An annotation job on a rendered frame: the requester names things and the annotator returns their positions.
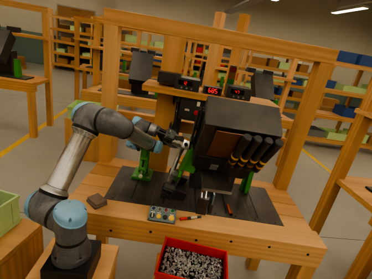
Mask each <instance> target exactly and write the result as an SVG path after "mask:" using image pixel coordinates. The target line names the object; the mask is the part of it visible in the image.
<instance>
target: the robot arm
mask: <svg viewBox="0 0 372 279"><path fill-rule="evenodd" d="M71 121H72V122H73V124H72V125H71V128H72V129H73V132H72V134H71V136H70V138H69V140H68V142H67V144H66V146H65V148H64V150H63V152H62V154H61V156H60V158H59V160H58V162H57V164H56V166H55V167H54V169H53V171H52V173H51V175H50V177H49V179H48V181H47V183H46V184H45V185H42V186H40V188H39V190H36V191H34V192H33V193H32V194H30V195H29V196H28V197H27V199H26V201H25V203H24V212H25V215H26V216H27V217H28V218H29V219H30V220H32V221H33V222H36V223H38V224H40V225H42V226H43V227H45V228H47V229H49V230H51V231H52V232H54V234H55V244H54V246H53V249H52V251H51V261H52V263H53V265H54V266H56V267H57V268H60V269H72V268H76V267H79V266H80V265H82V264H84V263H85V262H86V261H87V260H88V259H89V257H90V256H91V252H92V246H91V242H90V240H89V238H88V236H87V217H88V215H87V208H86V206H85V204H84V203H82V202H81V201H79V200H76V199H73V200H70V199H68V197H69V194H68V189H69V187H70V184H71V182H72V180H73V178H74V176H75V174H76V172H77V170H78V168H79V166H80V163H81V161H82V159H83V157H84V155H85V153H86V151H87V149H88V147H89V145H90V143H91V141H92V140H93V139H94V138H97V137H98V135H99V133H102V134H105V135H109V136H114V137H118V138H120V139H122V140H125V139H126V140H127V141H126V146H127V147H128V148H130V149H133V150H136V149H137V148H141V149H145V150H147V151H150V152H153V153H157V154H159V153H160V152H161V151H162V148H163V145H168V146H169V147H171V148H178V149H184V148H182V145H181V144H179V143H176V142H173V140H174V138H175V140H177V141H181V142H184V140H185V139H184V136H179V135H178V134H177V133H176V132H177V131H176V130H173V129H171V128H168V129H167V130H165V129H162V128H161V127H160V126H157V125H156V124H154V123H151V122H149V121H147V120H145V119H143V118H140V117H137V116H135V117H134V118H133V119H132V121H131V120H129V119H128V118H126V117H125V116H124V115H122V114H120V113H119V112H117V111H115V110H113V109H111V108H107V107H103V106H100V105H97V104H95V103H91V102H82V103H79V104H78V105H76V106H75V107H74V109H73V110H72V113H71ZM149 135H150V136H149ZM156 135H158V138H159V139H160V140H161V141H159V140H156V139H154V138H152V137H151V136H154V137H156Z"/></svg>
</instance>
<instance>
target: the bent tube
mask: <svg viewBox="0 0 372 279"><path fill-rule="evenodd" d="M188 147H189V141H187V140H184V142H183V144H182V148H184V149H179V151H178V153H177V155H176V157H175V160H174V163H173V165H172V169H171V170H170V174H172V172H173V171H175V170H176V168H177V165H178V162H179V159H180V157H181V155H182V153H183V151H184V150H185V149H186V150H187V149H188ZM170 174H169V175H170ZM171 182H172V180H171V179H170V178H169V177H168V179H167V183H171Z"/></svg>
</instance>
